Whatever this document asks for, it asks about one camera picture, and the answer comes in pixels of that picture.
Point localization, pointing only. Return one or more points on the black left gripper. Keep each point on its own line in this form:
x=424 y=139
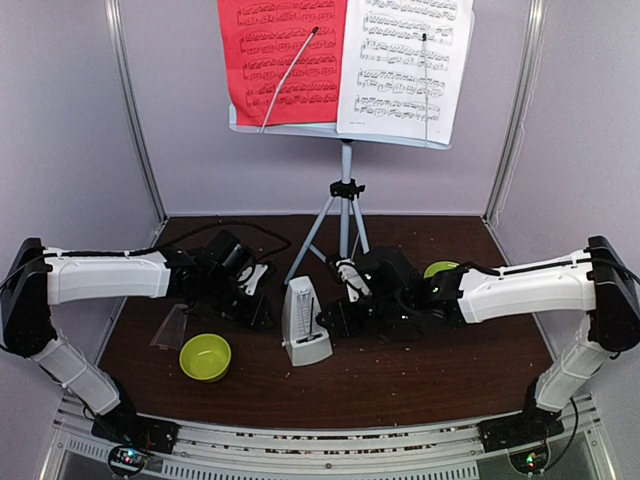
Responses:
x=255 y=315

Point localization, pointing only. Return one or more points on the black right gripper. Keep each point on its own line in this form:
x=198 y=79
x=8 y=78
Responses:
x=345 y=325

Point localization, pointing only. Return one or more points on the white metronome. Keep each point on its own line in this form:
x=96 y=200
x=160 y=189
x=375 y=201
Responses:
x=305 y=341

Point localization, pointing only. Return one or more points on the clear metronome cover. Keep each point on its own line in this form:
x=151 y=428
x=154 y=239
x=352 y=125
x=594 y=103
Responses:
x=170 y=334

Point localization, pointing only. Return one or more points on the white folding music stand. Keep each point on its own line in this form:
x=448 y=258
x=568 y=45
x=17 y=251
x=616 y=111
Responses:
x=352 y=230

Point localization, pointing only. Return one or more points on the white sheet music page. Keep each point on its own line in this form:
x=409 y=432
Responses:
x=402 y=68

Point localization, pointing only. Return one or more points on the red sheet music page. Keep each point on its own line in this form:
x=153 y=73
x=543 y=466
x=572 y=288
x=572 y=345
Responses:
x=283 y=59

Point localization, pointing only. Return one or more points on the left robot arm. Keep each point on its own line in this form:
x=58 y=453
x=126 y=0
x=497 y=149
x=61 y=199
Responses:
x=223 y=275

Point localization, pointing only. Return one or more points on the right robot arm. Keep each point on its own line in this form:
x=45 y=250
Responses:
x=382 y=285

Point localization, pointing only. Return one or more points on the lime green bowl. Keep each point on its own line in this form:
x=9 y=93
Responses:
x=205 y=358

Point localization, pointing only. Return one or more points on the lime green plate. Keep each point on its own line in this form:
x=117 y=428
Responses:
x=437 y=267

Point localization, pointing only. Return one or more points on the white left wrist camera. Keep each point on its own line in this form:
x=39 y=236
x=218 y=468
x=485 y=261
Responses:
x=255 y=276

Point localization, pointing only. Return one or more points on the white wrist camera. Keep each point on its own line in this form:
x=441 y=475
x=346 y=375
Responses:
x=255 y=276
x=344 y=269

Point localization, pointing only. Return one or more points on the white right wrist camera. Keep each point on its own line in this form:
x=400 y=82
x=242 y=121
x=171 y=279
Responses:
x=344 y=269

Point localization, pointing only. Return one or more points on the aluminium front rail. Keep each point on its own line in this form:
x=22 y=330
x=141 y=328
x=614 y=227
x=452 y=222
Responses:
x=446 y=450

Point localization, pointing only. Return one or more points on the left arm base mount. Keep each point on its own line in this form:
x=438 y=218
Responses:
x=124 y=425

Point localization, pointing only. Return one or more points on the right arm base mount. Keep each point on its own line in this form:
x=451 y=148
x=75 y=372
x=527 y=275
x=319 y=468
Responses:
x=530 y=425

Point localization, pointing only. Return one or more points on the left aluminium corner post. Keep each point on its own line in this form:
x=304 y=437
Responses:
x=117 y=35

